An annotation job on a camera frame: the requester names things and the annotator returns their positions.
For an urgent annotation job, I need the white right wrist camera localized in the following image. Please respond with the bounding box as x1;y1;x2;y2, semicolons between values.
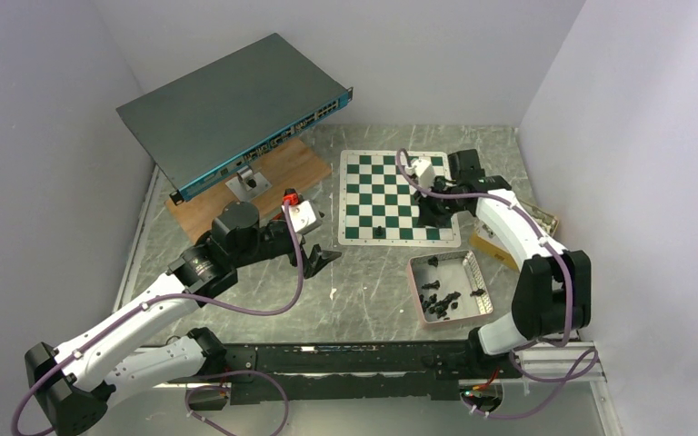
407;158;435;190

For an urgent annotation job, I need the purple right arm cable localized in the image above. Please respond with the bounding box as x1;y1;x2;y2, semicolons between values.
395;148;600;422

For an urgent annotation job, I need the metal switch stand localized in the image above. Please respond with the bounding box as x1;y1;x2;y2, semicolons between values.
225;166;272;202

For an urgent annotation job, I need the wooden board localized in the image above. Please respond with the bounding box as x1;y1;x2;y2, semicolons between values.
165;139;332;242

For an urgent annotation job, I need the green white chess board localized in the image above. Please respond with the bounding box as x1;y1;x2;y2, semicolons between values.
337;150;462;248

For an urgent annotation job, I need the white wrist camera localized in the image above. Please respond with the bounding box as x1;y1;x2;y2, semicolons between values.
282;188;324;235
407;158;435;190

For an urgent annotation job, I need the grey network switch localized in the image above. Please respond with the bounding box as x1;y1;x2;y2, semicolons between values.
116;33;354;205

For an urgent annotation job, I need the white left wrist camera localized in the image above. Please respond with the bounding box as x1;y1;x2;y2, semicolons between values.
282;188;324;235

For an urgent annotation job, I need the black chess pieces pile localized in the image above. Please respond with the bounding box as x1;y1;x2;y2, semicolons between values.
418;280;494;322

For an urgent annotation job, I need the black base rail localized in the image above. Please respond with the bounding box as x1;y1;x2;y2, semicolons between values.
183;340;521;405

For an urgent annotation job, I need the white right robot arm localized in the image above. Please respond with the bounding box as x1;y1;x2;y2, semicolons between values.
398;150;592;377

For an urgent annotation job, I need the pink metal tray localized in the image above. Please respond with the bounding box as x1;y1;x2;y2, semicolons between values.
407;250;494;329

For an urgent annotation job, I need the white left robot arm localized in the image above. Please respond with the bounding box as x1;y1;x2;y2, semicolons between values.
25;194;338;435

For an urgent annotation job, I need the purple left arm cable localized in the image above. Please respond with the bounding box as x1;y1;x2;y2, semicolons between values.
10;201;308;436

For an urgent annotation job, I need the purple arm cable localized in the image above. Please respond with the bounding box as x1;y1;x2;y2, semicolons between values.
395;148;600;422
10;201;308;436

